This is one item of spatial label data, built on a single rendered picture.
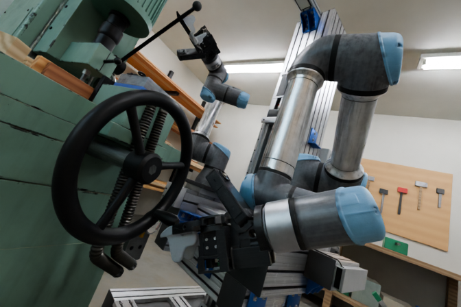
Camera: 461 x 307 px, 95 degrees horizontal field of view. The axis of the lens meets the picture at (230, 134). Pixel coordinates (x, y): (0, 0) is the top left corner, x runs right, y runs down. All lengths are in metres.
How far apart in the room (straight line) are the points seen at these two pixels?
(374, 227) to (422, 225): 3.25
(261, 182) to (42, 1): 0.81
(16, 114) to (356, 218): 0.55
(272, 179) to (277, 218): 0.13
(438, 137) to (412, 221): 1.18
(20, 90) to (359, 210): 0.56
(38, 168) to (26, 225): 0.11
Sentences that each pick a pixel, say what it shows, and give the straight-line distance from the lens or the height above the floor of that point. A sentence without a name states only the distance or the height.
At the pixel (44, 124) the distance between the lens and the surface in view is 0.53.
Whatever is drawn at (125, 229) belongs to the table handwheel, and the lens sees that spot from 0.47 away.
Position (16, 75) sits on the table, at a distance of 0.51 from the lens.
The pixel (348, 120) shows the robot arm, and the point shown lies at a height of 1.11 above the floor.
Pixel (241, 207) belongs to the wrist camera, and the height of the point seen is 0.80.
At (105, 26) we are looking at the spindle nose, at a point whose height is 1.13.
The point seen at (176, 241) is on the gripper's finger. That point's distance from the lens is 0.43.
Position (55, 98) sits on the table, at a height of 0.87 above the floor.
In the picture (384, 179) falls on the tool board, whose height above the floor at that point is 1.71.
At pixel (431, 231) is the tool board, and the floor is 1.21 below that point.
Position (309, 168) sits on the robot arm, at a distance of 0.81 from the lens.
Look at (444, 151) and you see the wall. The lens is 3.87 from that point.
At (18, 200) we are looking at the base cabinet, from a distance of 0.56.
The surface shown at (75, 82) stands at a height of 0.94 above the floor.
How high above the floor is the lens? 0.82
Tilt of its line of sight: 15 degrees up
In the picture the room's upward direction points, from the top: 20 degrees clockwise
